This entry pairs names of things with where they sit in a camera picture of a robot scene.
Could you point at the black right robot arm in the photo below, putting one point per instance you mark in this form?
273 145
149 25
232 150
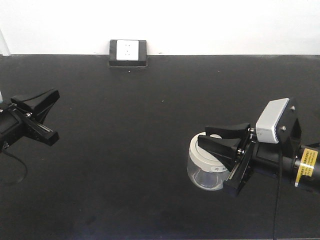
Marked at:
308 175

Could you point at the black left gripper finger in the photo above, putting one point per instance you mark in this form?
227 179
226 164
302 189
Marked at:
37 105

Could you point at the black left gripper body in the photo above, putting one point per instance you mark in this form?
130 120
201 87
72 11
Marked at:
16 122

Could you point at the glass jar with white lid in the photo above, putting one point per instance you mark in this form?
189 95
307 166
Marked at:
203 169

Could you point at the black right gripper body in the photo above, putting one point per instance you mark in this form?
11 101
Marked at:
278 160

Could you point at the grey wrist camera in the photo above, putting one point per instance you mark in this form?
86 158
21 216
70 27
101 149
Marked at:
265 127

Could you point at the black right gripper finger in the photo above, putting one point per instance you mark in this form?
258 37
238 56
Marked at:
227 151
238 131

